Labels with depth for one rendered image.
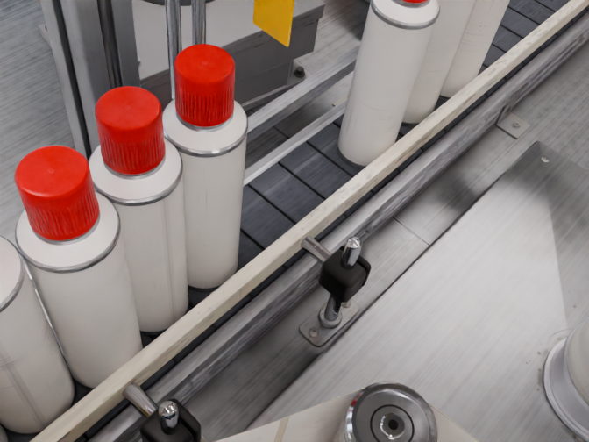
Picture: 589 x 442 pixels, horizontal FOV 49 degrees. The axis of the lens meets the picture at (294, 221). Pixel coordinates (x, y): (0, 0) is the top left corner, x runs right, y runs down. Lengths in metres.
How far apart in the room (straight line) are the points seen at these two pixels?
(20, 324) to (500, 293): 0.37
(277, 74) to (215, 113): 0.34
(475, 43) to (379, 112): 0.14
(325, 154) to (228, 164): 0.22
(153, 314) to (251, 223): 0.13
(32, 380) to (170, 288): 0.10
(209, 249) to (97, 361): 0.10
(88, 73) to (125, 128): 0.17
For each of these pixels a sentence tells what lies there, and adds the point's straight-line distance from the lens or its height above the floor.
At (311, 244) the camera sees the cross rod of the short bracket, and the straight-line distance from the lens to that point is 0.50.
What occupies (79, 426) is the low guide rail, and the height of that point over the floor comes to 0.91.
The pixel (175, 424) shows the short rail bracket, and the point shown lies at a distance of 0.41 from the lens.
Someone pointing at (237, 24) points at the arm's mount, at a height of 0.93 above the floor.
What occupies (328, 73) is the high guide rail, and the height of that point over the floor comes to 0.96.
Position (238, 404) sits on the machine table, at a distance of 0.52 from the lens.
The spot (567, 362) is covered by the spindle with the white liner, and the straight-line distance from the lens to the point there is 0.51.
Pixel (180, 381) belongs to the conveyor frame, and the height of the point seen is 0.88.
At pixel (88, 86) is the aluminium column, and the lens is 0.50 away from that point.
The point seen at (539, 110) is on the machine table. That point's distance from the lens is 0.80.
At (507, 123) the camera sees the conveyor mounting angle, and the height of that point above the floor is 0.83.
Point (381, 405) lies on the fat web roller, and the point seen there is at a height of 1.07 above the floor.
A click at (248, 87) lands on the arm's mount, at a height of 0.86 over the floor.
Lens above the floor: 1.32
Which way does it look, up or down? 53 degrees down
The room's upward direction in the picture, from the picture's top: 11 degrees clockwise
